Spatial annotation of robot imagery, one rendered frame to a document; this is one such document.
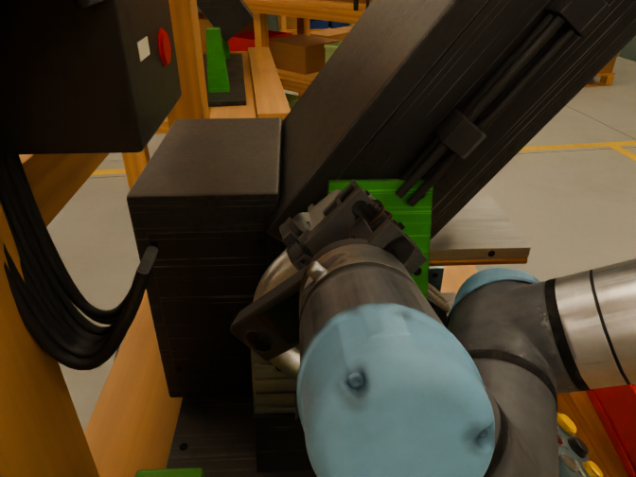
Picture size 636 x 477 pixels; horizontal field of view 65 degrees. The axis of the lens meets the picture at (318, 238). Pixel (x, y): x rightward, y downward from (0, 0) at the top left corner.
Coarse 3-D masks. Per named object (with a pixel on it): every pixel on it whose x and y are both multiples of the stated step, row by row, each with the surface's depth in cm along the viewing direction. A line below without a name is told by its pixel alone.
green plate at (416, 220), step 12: (336, 180) 54; (348, 180) 54; (360, 180) 54; (372, 180) 54; (384, 180) 54; (396, 180) 54; (420, 180) 54; (372, 192) 54; (384, 192) 54; (408, 192) 54; (432, 192) 54; (384, 204) 55; (396, 204) 55; (408, 204) 55; (420, 204) 55; (432, 204) 55; (396, 216) 55; (408, 216) 55; (420, 216) 55; (408, 228) 55; (420, 228) 56; (420, 240) 56; (420, 276) 57; (420, 288) 57
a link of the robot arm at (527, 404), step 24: (480, 360) 30; (504, 384) 28; (528, 384) 29; (504, 408) 27; (528, 408) 27; (552, 408) 29; (504, 432) 23; (528, 432) 26; (552, 432) 27; (504, 456) 22; (528, 456) 24; (552, 456) 26
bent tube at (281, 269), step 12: (312, 204) 53; (276, 264) 53; (288, 264) 52; (264, 276) 53; (276, 276) 53; (288, 276) 53; (264, 288) 53; (276, 360) 55; (288, 360) 55; (288, 372) 56
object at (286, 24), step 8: (280, 16) 807; (288, 16) 809; (280, 24) 813; (288, 24) 815; (296, 24) 817; (312, 24) 818; (320, 24) 820; (328, 24) 841; (336, 24) 823; (344, 24) 826; (352, 24) 832; (296, 32) 812
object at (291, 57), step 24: (264, 0) 326; (288, 0) 314; (312, 0) 305; (336, 0) 298; (360, 0) 289; (264, 24) 338; (240, 48) 366; (288, 48) 338; (312, 48) 332; (336, 48) 306; (288, 72) 342; (312, 72) 340; (288, 96) 408
